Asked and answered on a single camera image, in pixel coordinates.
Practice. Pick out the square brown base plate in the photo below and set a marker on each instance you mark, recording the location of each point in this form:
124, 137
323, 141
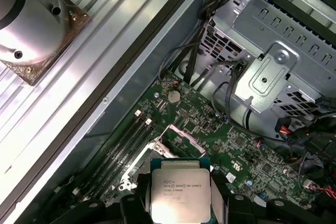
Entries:
39, 73

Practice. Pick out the silver metal drive cage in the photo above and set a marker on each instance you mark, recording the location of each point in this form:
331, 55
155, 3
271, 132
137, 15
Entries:
262, 19

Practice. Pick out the CPU socket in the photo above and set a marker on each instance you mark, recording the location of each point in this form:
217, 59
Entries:
141, 166

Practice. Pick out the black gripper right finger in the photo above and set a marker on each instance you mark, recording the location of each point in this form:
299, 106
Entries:
219, 203

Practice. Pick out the RAM slot with white clips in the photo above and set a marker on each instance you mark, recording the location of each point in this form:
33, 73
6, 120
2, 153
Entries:
110, 146
124, 154

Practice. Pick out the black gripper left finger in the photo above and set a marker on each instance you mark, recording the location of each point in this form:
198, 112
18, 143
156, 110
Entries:
143, 203

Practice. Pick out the green motherboard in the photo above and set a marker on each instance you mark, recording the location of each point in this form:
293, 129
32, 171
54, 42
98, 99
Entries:
236, 155

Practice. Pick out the metal socket cover frame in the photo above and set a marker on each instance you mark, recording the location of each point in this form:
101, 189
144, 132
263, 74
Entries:
187, 138

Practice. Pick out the silver CPU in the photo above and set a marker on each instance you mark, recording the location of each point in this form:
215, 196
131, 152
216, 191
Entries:
181, 190

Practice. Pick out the black PC case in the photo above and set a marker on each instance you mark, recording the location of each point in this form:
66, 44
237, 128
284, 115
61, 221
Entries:
131, 77

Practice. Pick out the silver coin cell battery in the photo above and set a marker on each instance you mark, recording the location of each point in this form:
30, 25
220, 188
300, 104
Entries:
173, 96

